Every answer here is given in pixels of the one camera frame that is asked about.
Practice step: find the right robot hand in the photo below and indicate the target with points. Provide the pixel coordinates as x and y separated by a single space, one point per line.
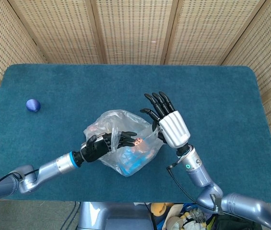
174 129

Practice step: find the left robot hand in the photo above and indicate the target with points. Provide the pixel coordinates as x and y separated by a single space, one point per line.
95 149

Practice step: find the clear plastic shopping bag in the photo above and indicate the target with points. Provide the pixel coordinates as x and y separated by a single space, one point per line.
116 118

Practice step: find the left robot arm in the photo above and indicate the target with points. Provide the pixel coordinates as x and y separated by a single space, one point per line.
53 165

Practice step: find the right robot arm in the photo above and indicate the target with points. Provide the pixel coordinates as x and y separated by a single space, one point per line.
243 203

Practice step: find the dark green cloth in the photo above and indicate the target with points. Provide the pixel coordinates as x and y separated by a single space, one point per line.
233 224

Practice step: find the blue snack box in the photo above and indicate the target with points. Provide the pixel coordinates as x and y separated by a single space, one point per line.
131 165

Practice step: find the teal table cloth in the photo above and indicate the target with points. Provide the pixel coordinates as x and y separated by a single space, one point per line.
101 83

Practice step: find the blue-grey robot torso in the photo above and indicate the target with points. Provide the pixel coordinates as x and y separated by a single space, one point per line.
116 215

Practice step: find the purple ball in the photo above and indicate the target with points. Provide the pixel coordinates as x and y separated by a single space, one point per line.
33 105

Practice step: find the yellow plush toy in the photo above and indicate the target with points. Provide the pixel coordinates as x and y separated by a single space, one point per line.
158 208

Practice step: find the white soft toy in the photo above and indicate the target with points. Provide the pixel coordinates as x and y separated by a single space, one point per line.
188 224

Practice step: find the woven rattan folding screen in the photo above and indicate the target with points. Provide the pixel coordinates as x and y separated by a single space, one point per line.
135 28

